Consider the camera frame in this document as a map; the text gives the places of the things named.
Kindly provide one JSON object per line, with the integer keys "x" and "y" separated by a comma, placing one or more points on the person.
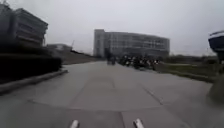
{"x": 109, "y": 60}

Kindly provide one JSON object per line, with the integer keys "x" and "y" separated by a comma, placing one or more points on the row of parked bikes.
{"x": 138, "y": 61}

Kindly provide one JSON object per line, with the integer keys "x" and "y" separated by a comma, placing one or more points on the grey concrete slab pavement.
{"x": 110, "y": 93}

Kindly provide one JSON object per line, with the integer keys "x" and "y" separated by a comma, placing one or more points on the wide pale grey building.
{"x": 133, "y": 43}

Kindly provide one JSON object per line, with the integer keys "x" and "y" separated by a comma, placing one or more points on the grassy slope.
{"x": 76, "y": 56}

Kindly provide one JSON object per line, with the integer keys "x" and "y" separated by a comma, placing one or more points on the robot's own part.
{"x": 74, "y": 124}
{"x": 138, "y": 123}

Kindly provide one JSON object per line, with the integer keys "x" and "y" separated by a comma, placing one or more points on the grey concrete kerb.
{"x": 186, "y": 76}
{"x": 33, "y": 80}

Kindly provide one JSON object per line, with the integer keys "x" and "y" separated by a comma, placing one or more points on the grass strip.
{"x": 190, "y": 68}

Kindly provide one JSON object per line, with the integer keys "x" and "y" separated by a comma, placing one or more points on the dark green hedge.
{"x": 30, "y": 65}

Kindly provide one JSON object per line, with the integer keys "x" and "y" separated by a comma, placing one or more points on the grey multi-storey building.
{"x": 28, "y": 28}

